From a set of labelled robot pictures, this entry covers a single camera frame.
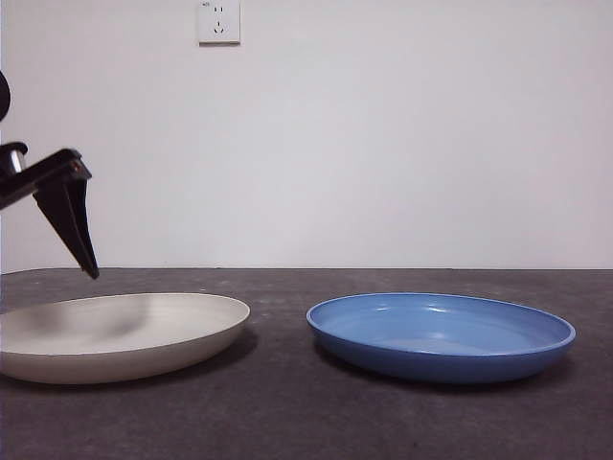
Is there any white round plate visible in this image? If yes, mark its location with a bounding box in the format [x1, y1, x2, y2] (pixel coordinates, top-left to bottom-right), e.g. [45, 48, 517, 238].
[0, 291, 252, 385]

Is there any blue round plate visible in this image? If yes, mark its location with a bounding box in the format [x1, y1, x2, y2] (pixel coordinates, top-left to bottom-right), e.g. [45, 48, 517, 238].
[306, 292, 578, 385]

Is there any white wall socket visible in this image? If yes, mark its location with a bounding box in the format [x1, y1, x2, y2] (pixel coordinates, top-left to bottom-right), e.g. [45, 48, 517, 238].
[198, 0, 242, 47]

